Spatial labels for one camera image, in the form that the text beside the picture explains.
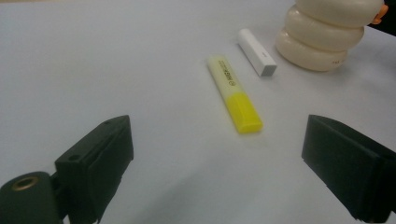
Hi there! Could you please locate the yellow highlighter pen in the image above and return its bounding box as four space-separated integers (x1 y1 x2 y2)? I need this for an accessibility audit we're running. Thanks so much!
206 54 264 135

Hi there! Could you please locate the white rectangular eraser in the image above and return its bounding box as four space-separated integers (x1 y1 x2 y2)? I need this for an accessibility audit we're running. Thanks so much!
237 28 278 77

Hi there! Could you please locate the cream duck-shaped pen holder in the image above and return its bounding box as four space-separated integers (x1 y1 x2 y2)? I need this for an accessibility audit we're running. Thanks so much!
275 0 390 73

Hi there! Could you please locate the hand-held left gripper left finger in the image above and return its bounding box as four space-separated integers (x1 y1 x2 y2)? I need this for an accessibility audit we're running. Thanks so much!
54 114 134 224

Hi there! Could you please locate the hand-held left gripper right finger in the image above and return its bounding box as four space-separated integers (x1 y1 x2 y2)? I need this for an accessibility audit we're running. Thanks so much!
301 114 396 224

